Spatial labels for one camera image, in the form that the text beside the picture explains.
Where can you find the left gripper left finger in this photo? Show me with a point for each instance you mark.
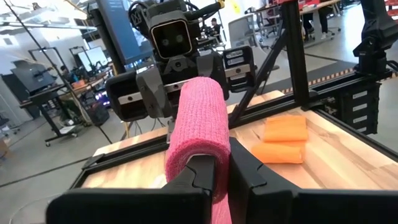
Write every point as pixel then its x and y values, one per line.
pixel 192 180

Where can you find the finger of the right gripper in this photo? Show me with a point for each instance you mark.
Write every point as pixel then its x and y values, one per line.
pixel 214 68
pixel 154 93

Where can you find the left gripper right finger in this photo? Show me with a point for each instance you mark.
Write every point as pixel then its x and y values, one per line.
pixel 248 186

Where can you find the pink elastic bandage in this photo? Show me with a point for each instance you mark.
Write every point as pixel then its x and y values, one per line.
pixel 199 118

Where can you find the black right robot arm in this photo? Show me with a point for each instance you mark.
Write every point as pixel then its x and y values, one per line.
pixel 377 28

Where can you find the orange elastic bandage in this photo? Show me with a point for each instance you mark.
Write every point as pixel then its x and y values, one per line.
pixel 284 127

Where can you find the person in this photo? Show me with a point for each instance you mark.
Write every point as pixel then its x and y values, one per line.
pixel 323 18
pixel 215 28
pixel 66 74

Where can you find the desk monitor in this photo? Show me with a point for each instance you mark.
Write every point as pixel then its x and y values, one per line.
pixel 93 57

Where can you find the large dark monitor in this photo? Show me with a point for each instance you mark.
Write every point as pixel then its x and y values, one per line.
pixel 124 31

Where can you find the dark tilted screen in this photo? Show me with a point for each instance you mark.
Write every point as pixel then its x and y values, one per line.
pixel 34 76

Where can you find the black controller box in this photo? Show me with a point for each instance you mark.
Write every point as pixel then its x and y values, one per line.
pixel 345 109

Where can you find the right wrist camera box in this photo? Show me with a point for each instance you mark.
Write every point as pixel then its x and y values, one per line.
pixel 171 37

